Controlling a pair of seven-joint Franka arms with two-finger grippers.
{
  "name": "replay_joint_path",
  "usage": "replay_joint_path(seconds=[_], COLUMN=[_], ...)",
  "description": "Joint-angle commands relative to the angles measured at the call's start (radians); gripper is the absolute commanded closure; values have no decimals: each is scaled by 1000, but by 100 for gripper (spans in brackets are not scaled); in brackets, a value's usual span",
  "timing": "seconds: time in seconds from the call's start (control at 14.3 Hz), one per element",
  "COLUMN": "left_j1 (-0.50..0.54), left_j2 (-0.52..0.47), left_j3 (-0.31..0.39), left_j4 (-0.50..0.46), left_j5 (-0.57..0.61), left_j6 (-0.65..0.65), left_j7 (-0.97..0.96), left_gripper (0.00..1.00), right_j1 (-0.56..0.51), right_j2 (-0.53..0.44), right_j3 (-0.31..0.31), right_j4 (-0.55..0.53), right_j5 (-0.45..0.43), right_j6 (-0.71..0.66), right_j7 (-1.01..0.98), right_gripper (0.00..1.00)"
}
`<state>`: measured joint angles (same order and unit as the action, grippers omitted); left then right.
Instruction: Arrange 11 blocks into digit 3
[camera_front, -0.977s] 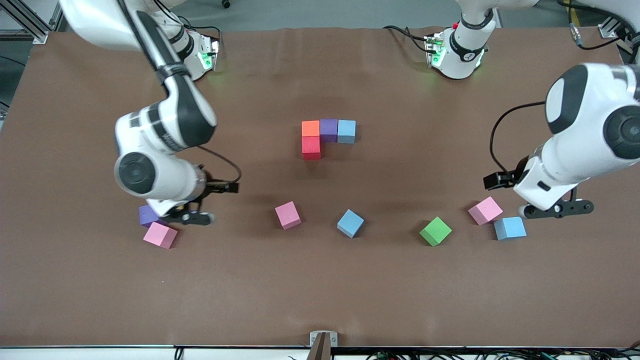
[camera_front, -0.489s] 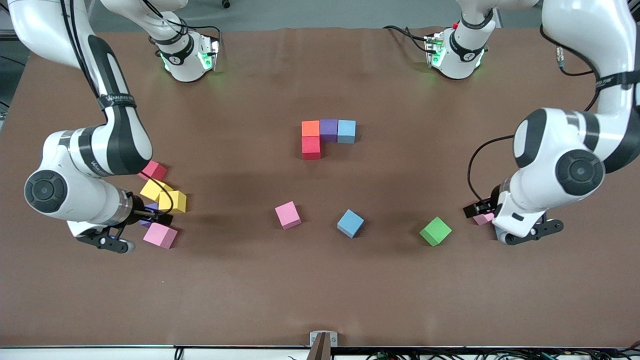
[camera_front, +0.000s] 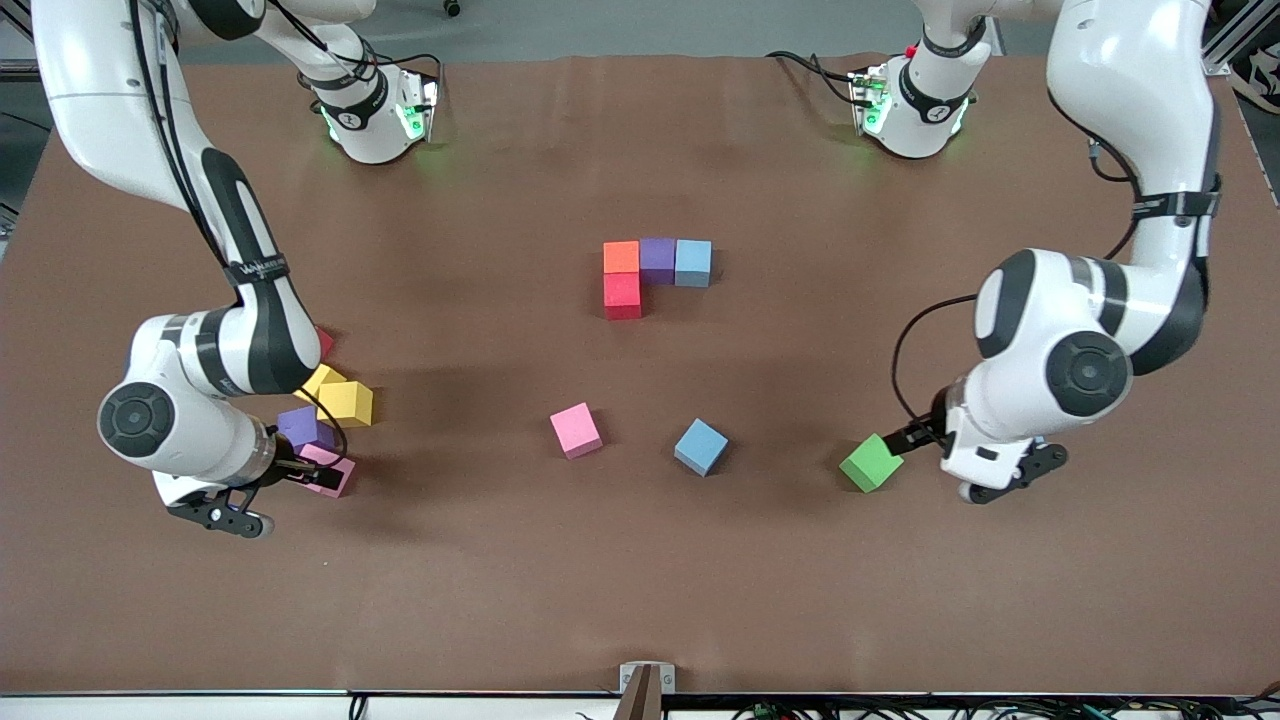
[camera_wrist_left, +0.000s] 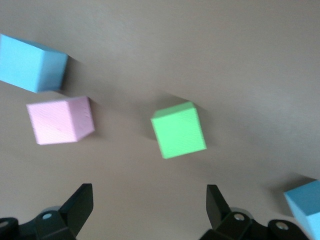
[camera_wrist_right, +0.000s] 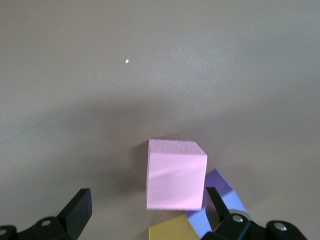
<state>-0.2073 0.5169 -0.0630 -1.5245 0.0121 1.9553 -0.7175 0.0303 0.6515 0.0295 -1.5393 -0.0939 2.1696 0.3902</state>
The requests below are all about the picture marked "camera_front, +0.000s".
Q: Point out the grey metal mounting bracket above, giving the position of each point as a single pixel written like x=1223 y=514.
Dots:
x=647 y=680

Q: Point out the black white patterned object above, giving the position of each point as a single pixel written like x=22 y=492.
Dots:
x=1260 y=80

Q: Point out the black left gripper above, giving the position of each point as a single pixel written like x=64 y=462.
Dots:
x=924 y=432

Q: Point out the base connector plate green light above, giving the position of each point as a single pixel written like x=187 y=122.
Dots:
x=420 y=108
x=868 y=100

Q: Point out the aluminium frame profile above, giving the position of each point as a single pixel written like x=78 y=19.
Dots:
x=15 y=70
x=1235 y=42

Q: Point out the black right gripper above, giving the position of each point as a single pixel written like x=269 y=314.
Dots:
x=291 y=467

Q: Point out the rose red foam cube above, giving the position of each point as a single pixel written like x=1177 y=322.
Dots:
x=325 y=342

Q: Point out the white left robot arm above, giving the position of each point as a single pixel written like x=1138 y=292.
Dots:
x=915 y=130

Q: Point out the white table edge rail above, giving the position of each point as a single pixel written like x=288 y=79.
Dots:
x=180 y=708

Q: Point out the yellow foam cube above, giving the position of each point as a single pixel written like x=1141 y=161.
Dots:
x=325 y=378
x=348 y=403

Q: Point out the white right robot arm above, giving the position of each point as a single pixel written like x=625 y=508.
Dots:
x=375 y=135

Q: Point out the purple foam cube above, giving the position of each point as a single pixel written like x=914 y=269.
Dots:
x=303 y=425
x=657 y=258

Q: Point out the orange foam cube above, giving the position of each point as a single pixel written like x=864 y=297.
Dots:
x=621 y=256

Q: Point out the pink foam cube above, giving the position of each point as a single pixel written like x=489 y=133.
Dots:
x=349 y=474
x=576 y=430

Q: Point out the green foam cube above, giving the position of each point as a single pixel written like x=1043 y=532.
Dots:
x=871 y=462

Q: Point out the blue foam cube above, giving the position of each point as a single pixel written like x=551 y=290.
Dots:
x=700 y=446
x=693 y=262

